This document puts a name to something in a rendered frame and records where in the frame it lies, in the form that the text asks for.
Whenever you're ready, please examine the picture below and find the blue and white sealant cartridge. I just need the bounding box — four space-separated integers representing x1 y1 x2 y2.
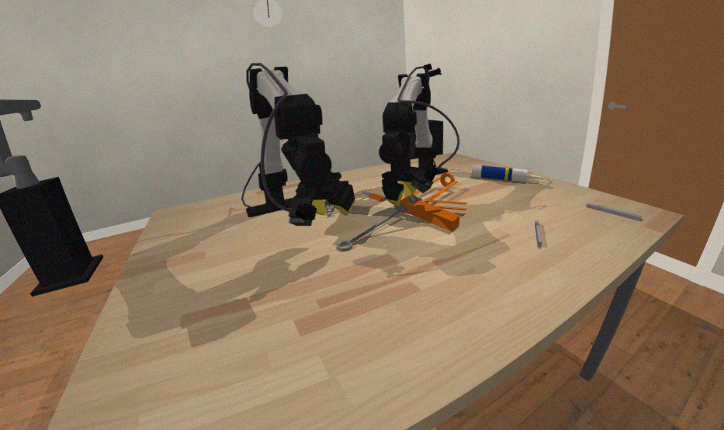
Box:
472 165 542 182

